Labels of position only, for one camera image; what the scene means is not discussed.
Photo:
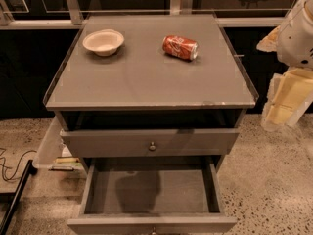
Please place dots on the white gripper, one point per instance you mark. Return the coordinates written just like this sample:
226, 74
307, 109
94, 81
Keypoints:
295, 38

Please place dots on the grey drawer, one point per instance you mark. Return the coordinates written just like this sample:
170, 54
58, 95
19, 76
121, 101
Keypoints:
150, 143
154, 196

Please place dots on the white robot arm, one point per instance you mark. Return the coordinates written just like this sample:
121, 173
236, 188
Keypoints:
295, 37

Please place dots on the grey drawer cabinet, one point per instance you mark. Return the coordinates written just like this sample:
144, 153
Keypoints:
140, 87

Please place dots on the grey top drawer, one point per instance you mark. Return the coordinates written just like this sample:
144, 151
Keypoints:
150, 143

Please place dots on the red soda can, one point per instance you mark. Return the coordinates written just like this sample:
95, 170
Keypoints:
180, 47

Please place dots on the beige paper bowl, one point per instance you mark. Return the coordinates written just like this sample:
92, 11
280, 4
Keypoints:
104, 42

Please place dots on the metal railing with glass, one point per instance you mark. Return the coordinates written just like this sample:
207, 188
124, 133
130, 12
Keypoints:
34, 14

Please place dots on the black metal frame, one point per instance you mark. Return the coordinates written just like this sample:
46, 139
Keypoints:
10, 200

